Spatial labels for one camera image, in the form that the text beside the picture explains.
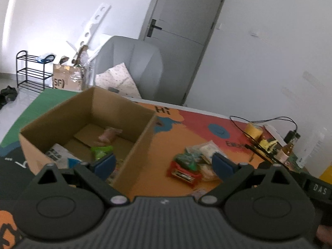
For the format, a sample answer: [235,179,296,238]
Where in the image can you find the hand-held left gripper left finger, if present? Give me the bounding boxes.
[32,153,130,208]

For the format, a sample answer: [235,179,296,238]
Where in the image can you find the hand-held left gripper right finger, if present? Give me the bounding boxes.
[198,153,299,208]

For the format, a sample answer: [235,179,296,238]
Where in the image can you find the green white snack packet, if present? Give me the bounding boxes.
[90,145,115,161]

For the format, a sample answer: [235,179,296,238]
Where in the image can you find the blue snack packet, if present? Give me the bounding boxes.
[67,157,90,168]

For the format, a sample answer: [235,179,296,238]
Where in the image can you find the pink snack packet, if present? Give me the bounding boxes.
[98,126,123,144]

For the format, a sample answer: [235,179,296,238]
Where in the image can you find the cardboard box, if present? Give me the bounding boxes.
[18,87,158,195]

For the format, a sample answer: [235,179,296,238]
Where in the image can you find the clear bag with white label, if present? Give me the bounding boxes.
[44,143,78,169]

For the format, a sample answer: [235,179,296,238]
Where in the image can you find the person's right hand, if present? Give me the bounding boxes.
[316,225,332,245]

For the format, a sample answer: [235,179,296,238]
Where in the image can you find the pale beige snack packet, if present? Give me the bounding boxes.
[199,158,221,182]

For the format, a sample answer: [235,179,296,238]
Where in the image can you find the yellow box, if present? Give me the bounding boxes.
[318,160,332,182]

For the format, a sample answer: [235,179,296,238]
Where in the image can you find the black metal rods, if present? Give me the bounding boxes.
[242,132,280,161]

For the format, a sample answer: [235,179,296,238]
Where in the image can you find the small yellow tape dispenser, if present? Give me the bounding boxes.
[259,138,279,152]

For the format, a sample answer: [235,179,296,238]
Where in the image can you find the brown glass bottle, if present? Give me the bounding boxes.
[276,142,295,164]

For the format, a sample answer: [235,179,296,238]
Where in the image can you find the clear pale snack packet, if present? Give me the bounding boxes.
[185,140,224,161]

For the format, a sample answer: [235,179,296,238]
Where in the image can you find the white paper sheet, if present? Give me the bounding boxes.
[263,124,286,143]

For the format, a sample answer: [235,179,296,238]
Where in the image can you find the yellow tape roll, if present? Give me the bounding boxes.
[245,122,262,141]

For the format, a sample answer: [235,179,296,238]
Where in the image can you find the dark green snack packet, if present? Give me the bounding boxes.
[173,152,202,171]

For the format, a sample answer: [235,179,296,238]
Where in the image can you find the small patterned snack packet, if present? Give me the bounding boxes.
[187,188,208,200]

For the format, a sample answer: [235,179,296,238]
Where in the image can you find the black charger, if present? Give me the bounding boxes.
[284,131,301,145]

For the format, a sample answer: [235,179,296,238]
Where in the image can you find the cartoon cat printed table mat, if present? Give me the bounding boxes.
[0,88,307,249]

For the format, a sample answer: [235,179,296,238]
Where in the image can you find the dotted cream cushion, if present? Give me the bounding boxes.
[95,62,142,99]

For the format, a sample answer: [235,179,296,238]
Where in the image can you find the brown printed shipping carton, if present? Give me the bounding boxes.
[52,63,85,91]

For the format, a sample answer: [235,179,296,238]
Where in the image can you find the clear plastic wrapping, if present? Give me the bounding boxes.
[70,45,95,89]

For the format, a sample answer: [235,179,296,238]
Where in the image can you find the grey upholstered chair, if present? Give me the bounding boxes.
[90,35,165,100]

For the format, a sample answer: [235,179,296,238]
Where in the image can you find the grey door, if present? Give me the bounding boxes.
[138,0,230,107]

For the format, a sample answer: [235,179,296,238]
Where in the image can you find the black metal shoe rack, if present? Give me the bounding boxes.
[16,50,56,93]

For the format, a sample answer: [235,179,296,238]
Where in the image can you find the blue bundle on rack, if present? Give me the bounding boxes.
[37,53,55,63]

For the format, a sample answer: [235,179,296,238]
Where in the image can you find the white panel with round holes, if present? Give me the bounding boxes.
[74,3,112,60]

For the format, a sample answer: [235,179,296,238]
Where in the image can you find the black cable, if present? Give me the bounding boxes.
[229,115,299,136]

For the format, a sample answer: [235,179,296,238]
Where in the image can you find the black door handle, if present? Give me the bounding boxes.
[146,19,163,38]

